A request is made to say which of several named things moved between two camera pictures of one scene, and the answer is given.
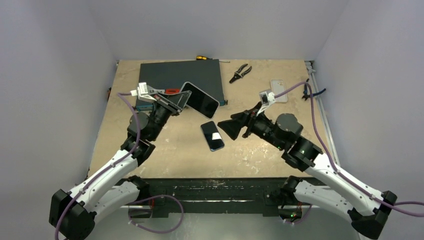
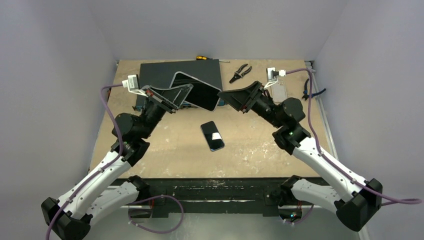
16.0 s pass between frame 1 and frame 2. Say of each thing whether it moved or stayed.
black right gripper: moved
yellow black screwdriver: stayed
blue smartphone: stayed
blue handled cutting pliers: stayed
